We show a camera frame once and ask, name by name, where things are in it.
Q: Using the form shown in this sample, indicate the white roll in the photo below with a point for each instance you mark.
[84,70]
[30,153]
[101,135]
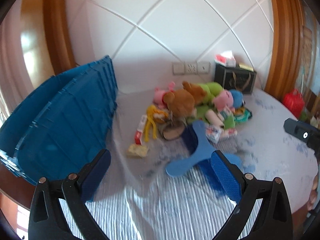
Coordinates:
[214,118]

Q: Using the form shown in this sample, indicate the gold box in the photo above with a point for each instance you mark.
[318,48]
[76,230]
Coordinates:
[245,66]

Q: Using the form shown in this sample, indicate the small pink pig plush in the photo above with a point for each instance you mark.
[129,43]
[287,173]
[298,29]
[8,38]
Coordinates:
[160,95]

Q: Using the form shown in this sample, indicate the yellow packet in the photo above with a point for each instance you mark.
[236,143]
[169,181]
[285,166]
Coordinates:
[137,151]

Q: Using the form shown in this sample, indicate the red and white toothpaste box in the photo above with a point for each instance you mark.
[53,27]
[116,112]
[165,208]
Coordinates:
[140,130]

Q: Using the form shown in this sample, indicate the black gift box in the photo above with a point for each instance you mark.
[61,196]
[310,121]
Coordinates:
[235,80]

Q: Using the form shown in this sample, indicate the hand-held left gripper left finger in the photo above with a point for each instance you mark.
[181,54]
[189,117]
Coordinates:
[96,177]

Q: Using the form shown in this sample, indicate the grey tape roll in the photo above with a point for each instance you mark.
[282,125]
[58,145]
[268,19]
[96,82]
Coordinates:
[172,131]

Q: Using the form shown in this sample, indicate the red and white tissue pack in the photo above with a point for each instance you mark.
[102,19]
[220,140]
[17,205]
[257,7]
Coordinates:
[225,59]

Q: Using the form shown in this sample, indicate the white padded headboard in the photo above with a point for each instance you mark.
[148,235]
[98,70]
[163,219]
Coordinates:
[175,17]

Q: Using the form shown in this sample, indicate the blue plush toy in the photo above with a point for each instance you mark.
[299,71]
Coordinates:
[237,97]

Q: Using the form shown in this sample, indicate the person's right hand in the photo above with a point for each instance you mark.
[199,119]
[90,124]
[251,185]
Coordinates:
[315,192]

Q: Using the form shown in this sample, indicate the dark green packet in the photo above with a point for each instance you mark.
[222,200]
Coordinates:
[243,115]

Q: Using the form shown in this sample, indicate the red bag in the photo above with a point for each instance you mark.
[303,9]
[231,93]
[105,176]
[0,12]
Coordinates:
[293,103]

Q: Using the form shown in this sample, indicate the blue plastic crate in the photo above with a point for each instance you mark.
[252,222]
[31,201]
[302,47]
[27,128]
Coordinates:
[62,120]

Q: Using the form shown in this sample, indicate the brown teddy bear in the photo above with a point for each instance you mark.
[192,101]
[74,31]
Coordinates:
[182,100]

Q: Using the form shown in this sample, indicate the white and blue tissue pack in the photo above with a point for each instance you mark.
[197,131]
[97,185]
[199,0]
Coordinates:
[213,135]

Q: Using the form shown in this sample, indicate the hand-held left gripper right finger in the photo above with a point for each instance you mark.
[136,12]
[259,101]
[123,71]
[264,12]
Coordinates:
[226,175]

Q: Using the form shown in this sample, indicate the pink and white tissue pack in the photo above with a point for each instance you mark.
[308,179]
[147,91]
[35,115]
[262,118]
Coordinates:
[229,133]

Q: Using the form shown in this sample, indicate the bright green plush toy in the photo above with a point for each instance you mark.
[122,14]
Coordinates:
[212,88]

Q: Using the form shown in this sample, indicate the blue patterned white bedsheet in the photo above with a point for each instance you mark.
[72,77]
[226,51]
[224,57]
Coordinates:
[262,150]

